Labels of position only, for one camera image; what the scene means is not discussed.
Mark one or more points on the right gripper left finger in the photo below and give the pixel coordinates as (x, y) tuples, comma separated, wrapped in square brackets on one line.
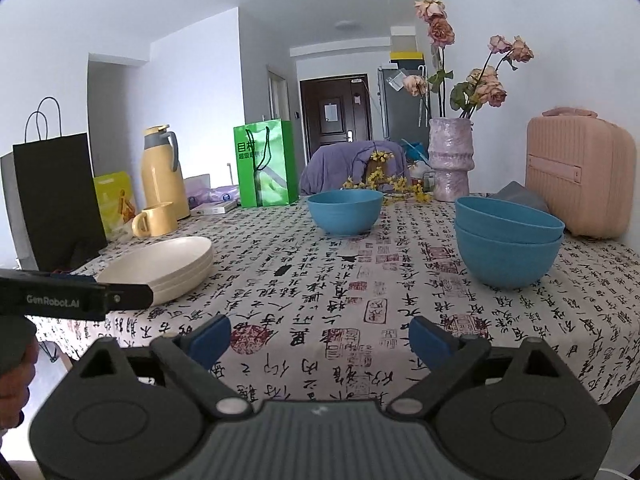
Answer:
[(187, 360)]

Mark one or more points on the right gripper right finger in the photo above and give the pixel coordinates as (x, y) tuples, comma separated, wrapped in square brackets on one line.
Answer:
[(453, 363)]

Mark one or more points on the cream plate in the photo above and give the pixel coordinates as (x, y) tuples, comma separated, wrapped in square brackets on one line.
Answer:
[(171, 293), (157, 261), (183, 275)]

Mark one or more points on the blue bowl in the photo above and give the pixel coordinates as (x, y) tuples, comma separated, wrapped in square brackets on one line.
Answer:
[(504, 264), (345, 212), (506, 221)]

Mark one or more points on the person left hand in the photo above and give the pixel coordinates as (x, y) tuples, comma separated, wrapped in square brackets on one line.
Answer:
[(14, 387)]

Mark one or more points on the yellow green snack box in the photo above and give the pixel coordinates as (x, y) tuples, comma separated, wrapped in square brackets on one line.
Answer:
[(116, 202)]

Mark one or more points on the yellow mug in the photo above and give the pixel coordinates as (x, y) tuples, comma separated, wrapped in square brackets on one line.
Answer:
[(155, 221)]

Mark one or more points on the black paper bag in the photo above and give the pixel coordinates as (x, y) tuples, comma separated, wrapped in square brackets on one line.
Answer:
[(51, 202)]

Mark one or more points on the calligraphy print tablecloth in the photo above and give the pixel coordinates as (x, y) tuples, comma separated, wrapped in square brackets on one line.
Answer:
[(322, 317)]

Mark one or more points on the yellow thermos jug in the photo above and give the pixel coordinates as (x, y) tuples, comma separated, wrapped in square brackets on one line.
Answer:
[(161, 171)]

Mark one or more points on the white book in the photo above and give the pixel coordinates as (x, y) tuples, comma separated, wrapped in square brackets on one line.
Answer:
[(207, 209)]

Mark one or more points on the purple tissue pack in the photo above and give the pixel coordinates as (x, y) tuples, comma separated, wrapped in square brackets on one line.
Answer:
[(213, 195)]

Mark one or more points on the grey purple folded cloth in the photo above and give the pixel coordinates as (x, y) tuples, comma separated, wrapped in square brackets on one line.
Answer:
[(517, 193)]

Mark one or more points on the yellow flower branch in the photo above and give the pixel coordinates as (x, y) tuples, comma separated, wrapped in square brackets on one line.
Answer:
[(395, 187)]

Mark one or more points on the chair with purple cover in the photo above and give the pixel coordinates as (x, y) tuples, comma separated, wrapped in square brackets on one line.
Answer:
[(331, 165)]

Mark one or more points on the green paper bag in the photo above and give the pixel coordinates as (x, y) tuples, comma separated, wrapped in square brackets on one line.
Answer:
[(266, 165)]

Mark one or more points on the pink textured vase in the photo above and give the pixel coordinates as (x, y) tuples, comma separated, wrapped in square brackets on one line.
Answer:
[(450, 155)]

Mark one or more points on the pink hard case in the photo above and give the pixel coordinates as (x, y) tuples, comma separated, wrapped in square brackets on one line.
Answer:
[(583, 168)]

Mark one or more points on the grey refrigerator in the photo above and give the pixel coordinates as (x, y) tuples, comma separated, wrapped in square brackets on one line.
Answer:
[(404, 117)]

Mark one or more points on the dark brown door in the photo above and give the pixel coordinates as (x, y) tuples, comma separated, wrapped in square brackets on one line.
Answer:
[(335, 109)]

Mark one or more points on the yellow box on refrigerator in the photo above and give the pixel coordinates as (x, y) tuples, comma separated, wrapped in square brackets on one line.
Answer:
[(407, 58)]

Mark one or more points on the ceiling lamp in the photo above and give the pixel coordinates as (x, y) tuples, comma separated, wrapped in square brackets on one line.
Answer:
[(346, 25)]

